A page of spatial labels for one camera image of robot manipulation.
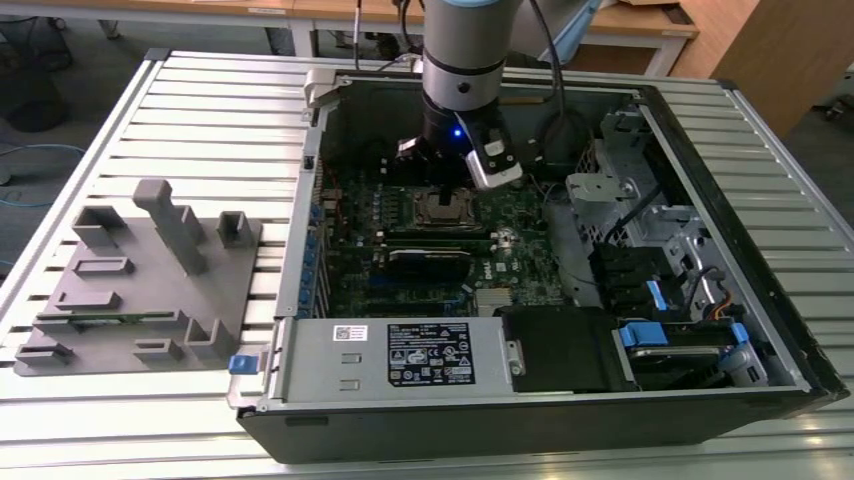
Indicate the silver CPU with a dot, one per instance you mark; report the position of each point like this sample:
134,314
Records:
455,212

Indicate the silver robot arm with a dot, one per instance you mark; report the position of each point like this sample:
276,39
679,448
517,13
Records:
463,50

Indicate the CPU socket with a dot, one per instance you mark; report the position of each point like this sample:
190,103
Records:
414,228

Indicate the green RAM stick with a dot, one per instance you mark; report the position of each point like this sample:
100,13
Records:
127,318
434,243

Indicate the silver metal disk bay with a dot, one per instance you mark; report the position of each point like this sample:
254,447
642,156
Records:
597,187

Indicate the green motherboard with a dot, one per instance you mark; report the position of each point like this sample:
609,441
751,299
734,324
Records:
527,250

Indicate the black graphics card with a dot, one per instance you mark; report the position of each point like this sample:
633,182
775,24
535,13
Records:
427,270

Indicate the silver chipset heatsink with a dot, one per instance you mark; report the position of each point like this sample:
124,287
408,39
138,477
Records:
494,297

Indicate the black plastic disk bay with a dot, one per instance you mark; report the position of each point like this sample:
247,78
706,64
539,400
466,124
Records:
623,265

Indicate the blue plastic clip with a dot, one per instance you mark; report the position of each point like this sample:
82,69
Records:
657,295

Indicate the wooden cabinet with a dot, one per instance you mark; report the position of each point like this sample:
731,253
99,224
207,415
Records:
767,50

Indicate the grey power supply unit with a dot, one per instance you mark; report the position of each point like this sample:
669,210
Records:
320,365

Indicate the grey parts rack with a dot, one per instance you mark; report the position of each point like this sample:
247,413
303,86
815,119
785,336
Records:
167,280

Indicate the hard disk in blue carrier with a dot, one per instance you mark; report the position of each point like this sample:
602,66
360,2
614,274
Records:
643,334

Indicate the blue case latch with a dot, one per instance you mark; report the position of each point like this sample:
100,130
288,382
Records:
242,365

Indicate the office chair base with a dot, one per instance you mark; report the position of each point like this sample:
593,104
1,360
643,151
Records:
841,107

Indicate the black waste bin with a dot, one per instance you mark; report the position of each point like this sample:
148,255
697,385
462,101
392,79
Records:
34,110

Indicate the black PC case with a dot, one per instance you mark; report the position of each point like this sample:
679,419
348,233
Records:
467,435

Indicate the small grey wrist camera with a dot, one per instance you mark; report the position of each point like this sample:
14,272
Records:
407,147

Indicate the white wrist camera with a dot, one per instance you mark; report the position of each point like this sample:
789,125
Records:
494,170

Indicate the wooden desk white frame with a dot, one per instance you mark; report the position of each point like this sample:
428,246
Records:
634,22

